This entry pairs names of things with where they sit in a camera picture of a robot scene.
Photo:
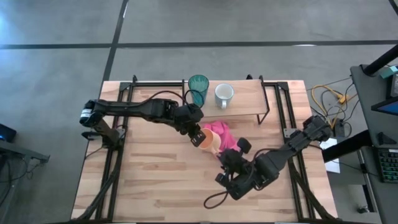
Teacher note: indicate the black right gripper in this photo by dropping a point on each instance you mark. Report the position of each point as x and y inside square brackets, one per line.
[234, 161]

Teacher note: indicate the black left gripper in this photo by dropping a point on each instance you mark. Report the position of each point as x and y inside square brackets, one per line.
[186, 116]

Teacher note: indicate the peach plastic cup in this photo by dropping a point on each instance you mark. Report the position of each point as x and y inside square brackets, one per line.
[210, 141]

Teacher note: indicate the teal faceted plastic tumbler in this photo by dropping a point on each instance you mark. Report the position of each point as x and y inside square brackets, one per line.
[199, 90]

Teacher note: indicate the white patterned ceramic mug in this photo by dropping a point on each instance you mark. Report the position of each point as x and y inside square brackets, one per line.
[224, 93]

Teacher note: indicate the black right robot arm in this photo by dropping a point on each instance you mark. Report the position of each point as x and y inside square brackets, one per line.
[295, 143]

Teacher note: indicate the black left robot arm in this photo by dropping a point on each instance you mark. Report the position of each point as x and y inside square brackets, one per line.
[124, 109]

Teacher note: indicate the wooden shelf with black legs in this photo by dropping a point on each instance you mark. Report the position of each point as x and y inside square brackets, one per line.
[245, 99]

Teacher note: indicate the pink cloth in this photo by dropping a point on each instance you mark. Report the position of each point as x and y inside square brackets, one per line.
[224, 133]

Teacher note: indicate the white paper sheet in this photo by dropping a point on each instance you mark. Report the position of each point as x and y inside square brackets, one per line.
[332, 155]

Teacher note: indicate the black power box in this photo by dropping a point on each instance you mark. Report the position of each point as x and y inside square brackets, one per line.
[340, 129]

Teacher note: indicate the black stand beam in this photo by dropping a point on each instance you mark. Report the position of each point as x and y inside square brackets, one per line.
[345, 146]
[382, 59]

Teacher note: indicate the grey desk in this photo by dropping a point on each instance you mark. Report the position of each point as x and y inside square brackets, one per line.
[373, 102]

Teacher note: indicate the black keyboard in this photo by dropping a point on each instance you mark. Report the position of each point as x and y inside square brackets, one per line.
[388, 165]

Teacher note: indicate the blue screen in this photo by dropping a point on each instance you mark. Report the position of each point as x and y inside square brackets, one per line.
[388, 107]

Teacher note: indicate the teal box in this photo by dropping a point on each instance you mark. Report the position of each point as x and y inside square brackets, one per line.
[388, 71]

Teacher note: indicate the black device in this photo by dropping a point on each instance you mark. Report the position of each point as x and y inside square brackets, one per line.
[6, 132]

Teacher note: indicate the black table frame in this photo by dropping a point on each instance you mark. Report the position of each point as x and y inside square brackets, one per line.
[124, 93]

